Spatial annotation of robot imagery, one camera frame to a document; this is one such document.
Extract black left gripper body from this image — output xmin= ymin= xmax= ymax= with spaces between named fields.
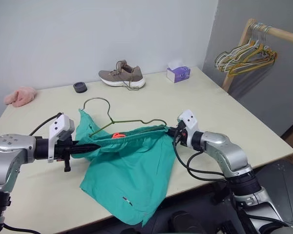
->
xmin=54 ymin=139 xmax=76 ymax=173

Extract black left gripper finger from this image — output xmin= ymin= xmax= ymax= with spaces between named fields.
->
xmin=73 ymin=148 xmax=100 ymax=155
xmin=73 ymin=143 xmax=101 ymax=150

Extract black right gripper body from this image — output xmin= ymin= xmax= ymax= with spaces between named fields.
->
xmin=169 ymin=124 xmax=189 ymax=147

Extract olive wire hanger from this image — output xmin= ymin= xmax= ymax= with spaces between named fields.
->
xmin=83 ymin=97 xmax=167 ymax=137

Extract green shorts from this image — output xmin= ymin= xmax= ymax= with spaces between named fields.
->
xmin=74 ymin=109 xmax=177 ymax=229

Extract purple and white tissue box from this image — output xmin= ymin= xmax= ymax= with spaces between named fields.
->
xmin=166 ymin=60 xmax=192 ymax=84

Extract pink fluffy cloth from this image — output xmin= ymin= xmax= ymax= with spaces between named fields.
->
xmin=3 ymin=85 xmax=38 ymax=108

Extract brown sneaker with white sole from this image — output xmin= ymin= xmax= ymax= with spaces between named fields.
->
xmin=98 ymin=59 xmax=146 ymax=91

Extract dark rounded shape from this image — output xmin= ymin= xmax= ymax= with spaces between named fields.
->
xmin=170 ymin=210 xmax=199 ymax=234

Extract bunch of hangers on rack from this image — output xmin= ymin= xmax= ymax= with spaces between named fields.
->
xmin=228 ymin=26 xmax=278 ymax=78

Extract wooden clothes rack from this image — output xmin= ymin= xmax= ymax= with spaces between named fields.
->
xmin=220 ymin=19 xmax=293 ymax=93

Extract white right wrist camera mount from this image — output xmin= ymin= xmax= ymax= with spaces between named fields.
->
xmin=176 ymin=109 xmax=200 ymax=145

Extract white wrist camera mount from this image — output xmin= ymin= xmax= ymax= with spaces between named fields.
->
xmin=176 ymin=109 xmax=200 ymax=145
xmin=47 ymin=114 xmax=76 ymax=164

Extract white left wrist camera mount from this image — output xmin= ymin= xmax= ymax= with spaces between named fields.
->
xmin=47 ymin=114 xmax=76 ymax=164

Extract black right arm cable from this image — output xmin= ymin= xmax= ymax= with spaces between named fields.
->
xmin=172 ymin=123 xmax=228 ymax=182

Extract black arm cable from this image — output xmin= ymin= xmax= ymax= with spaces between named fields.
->
xmin=28 ymin=112 xmax=64 ymax=137
xmin=172 ymin=123 xmax=228 ymax=182

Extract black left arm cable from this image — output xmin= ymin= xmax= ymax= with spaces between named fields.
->
xmin=28 ymin=112 xmax=64 ymax=137

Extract bunch of wire hangers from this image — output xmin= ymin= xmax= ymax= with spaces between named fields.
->
xmin=214 ymin=24 xmax=257 ymax=73

